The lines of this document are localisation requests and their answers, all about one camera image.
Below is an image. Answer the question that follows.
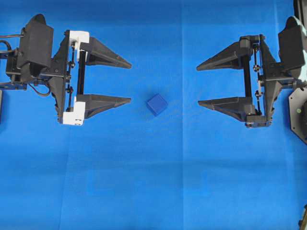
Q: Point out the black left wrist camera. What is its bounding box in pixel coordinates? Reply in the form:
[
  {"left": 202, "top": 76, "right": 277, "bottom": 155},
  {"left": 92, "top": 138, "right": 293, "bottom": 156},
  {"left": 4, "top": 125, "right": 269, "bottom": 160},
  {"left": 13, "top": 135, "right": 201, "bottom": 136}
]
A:
[{"left": 17, "top": 14, "right": 54, "bottom": 83}]

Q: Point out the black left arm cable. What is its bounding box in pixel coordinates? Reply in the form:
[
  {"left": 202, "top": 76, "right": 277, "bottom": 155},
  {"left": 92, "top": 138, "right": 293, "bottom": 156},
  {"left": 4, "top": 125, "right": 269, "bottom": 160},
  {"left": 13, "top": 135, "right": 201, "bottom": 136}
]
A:
[{"left": 0, "top": 34, "right": 24, "bottom": 58}]

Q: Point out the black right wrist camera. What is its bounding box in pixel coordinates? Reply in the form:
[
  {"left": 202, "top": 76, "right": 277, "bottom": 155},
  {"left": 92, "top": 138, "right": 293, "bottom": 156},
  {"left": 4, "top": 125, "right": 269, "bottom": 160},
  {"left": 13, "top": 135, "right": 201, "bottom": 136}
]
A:
[{"left": 278, "top": 16, "right": 307, "bottom": 70}]

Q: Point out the blue cube block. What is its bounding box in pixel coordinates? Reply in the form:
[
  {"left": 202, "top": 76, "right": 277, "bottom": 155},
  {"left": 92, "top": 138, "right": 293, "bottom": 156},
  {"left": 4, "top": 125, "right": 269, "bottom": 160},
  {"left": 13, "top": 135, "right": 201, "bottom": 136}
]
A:
[{"left": 146, "top": 94, "right": 168, "bottom": 116}]

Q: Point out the yellow black clamp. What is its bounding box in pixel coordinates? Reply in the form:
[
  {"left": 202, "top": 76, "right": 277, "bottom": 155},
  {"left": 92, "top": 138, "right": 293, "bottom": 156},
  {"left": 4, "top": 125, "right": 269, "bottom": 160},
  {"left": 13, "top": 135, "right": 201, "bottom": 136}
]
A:
[{"left": 298, "top": 204, "right": 307, "bottom": 230}]

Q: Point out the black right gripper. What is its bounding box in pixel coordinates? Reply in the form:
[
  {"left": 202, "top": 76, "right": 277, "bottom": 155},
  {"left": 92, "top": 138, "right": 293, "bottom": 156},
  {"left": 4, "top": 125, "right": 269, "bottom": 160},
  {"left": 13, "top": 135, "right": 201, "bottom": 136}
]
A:
[{"left": 196, "top": 34, "right": 299, "bottom": 128}]

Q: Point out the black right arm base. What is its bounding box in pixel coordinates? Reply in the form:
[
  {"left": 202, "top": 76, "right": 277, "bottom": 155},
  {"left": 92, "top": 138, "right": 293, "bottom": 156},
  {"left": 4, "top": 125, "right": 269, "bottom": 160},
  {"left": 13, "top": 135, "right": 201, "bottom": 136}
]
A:
[{"left": 288, "top": 88, "right": 307, "bottom": 144}]

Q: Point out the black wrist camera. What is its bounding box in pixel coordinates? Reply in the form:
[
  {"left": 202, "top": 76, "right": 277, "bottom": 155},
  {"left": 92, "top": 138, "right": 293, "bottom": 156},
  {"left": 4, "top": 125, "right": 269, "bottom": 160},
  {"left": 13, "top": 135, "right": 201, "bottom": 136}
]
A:
[
  {"left": 17, "top": 14, "right": 54, "bottom": 83},
  {"left": 278, "top": 16, "right": 307, "bottom": 70}
]

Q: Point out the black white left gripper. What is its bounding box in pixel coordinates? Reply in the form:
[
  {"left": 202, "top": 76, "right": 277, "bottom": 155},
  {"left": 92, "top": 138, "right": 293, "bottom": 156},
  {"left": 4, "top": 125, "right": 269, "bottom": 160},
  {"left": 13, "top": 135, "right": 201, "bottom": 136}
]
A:
[{"left": 5, "top": 30, "right": 132, "bottom": 126}]

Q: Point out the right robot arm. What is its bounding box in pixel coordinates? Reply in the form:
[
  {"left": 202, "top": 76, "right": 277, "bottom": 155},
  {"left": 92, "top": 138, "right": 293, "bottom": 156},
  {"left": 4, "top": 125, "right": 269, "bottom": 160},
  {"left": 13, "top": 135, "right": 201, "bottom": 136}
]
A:
[{"left": 197, "top": 0, "right": 307, "bottom": 128}]

